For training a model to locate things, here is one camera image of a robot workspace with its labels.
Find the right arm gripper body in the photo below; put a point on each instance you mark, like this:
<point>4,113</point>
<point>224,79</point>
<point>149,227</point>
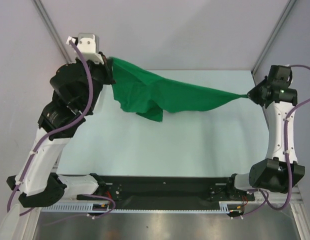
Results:
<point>256,94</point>

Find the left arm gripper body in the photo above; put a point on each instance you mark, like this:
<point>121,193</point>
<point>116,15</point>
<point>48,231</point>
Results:
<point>99,74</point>

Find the green t shirt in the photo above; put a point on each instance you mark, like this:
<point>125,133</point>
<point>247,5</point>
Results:
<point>150,95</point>

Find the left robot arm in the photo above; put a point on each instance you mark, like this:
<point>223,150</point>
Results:
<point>76,89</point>

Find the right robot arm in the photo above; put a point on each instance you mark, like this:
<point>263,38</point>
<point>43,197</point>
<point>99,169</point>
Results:
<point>279,171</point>

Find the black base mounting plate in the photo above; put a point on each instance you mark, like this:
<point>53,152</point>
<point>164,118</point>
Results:
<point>205,188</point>

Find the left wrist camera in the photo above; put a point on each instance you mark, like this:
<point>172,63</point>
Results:
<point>88,45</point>

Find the left vertical aluminium post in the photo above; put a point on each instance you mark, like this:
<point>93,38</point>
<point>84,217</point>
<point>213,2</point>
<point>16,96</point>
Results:
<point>51,29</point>

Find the vertical aluminium post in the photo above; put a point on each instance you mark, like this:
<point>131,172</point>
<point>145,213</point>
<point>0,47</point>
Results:
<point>273,35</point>
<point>51,29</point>

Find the right vertical aluminium post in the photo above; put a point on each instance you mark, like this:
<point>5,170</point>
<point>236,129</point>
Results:
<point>273,35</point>

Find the slotted grey cable duct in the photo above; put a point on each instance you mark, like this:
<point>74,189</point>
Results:
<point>145,206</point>

